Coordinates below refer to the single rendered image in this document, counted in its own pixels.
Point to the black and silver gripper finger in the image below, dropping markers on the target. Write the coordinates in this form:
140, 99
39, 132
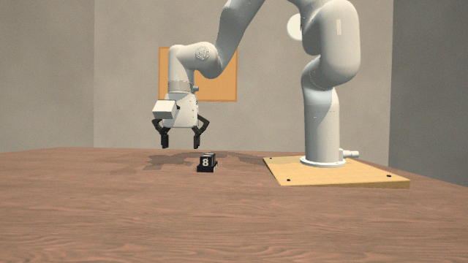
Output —
163, 131
198, 132

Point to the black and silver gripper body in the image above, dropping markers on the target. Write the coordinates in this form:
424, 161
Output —
186, 116

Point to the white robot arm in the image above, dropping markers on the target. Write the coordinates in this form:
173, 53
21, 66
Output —
337, 27

